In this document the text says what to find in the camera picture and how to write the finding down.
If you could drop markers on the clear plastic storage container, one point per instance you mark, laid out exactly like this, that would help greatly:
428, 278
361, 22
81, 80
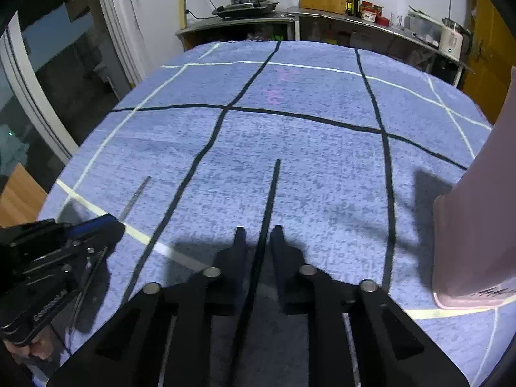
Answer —
423, 28

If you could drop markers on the pink plastic utensil holder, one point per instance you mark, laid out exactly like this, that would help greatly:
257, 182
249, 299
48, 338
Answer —
479, 217

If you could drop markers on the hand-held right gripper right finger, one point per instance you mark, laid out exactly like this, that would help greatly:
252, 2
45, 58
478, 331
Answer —
282, 258

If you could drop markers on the white kitchen appliance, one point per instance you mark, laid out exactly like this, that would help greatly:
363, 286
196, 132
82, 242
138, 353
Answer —
451, 40

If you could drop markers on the blue checked tablecloth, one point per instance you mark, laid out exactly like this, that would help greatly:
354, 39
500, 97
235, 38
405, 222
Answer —
306, 161

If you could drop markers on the drinking glass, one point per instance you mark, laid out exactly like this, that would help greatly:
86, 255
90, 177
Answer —
397, 20

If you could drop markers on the person's left hand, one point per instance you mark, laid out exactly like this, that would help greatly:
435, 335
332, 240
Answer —
40, 348

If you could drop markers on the black chopstick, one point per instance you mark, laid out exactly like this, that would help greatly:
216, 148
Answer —
266, 217

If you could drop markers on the steel table with stove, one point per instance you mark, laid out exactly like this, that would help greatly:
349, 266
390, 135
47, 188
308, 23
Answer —
225, 28

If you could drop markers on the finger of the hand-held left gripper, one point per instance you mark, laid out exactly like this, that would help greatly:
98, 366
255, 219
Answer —
94, 229

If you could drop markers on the black gas stove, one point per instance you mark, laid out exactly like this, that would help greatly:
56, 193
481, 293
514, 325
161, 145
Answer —
246, 9

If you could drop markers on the yellow wooden door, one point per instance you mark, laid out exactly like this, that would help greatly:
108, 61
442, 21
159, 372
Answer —
490, 60

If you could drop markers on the long steel table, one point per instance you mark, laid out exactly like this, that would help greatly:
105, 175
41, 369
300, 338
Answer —
375, 28

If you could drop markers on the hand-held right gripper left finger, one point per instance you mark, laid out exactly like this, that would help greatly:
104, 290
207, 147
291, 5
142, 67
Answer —
238, 258

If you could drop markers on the red sauce jar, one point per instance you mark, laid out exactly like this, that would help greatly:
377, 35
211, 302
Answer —
378, 13
366, 10

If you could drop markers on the silver metal chopstick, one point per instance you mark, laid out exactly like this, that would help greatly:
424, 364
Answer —
135, 199

